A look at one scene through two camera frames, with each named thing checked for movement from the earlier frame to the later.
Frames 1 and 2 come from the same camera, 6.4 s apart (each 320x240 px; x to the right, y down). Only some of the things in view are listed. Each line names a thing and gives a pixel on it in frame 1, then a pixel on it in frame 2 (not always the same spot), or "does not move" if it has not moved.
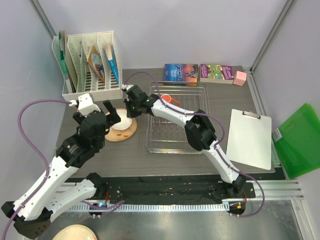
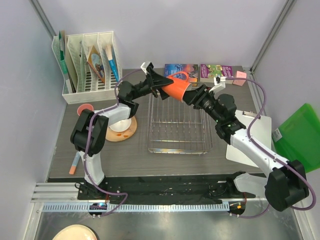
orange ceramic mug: x=167 y=98 to x=177 y=89
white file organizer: x=90 y=63 does not move
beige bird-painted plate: x=118 y=135 does not move
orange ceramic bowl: x=125 y=122 does not move
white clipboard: x=249 y=139 does not move
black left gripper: x=113 y=118 to x=154 y=80
